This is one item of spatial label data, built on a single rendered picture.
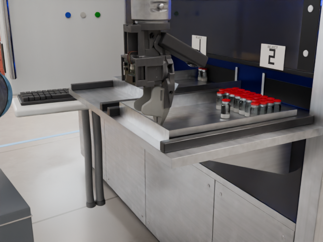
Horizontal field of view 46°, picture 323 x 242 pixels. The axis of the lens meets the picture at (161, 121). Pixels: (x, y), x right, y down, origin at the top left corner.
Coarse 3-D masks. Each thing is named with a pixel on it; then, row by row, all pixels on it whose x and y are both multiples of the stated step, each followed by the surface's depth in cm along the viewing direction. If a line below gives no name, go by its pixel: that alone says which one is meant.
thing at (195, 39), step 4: (192, 36) 130; (196, 36) 128; (200, 36) 126; (204, 36) 124; (192, 40) 130; (196, 40) 128; (204, 40) 124; (192, 44) 130; (196, 44) 128; (200, 44) 126; (204, 44) 124; (196, 48) 129; (200, 48) 126; (204, 48) 125; (204, 52) 125
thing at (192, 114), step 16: (176, 96) 103; (192, 96) 105; (208, 96) 108; (128, 112) 91; (176, 112) 98; (192, 112) 98; (208, 112) 98; (288, 112) 88; (144, 128) 84; (160, 128) 77; (176, 128) 86; (192, 128) 76; (208, 128) 78; (224, 128) 80
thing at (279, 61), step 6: (264, 48) 100; (276, 48) 97; (282, 48) 95; (264, 54) 101; (270, 54) 99; (276, 54) 97; (282, 54) 95; (264, 60) 101; (270, 60) 99; (276, 60) 97; (282, 60) 96; (264, 66) 101; (270, 66) 99; (276, 66) 98; (282, 66) 96
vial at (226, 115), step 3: (222, 102) 92; (225, 102) 92; (228, 102) 92; (222, 105) 93; (225, 105) 92; (228, 105) 92; (222, 108) 93; (225, 108) 92; (228, 108) 92; (222, 111) 93; (225, 111) 92; (228, 111) 92; (222, 114) 93; (225, 114) 93; (228, 114) 93; (222, 117) 93; (225, 117) 93; (228, 117) 93
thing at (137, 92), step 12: (180, 72) 141; (192, 72) 144; (120, 84) 124; (180, 84) 134; (192, 84) 134; (204, 84) 134; (216, 84) 119; (228, 84) 121; (240, 84) 123; (132, 96) 117
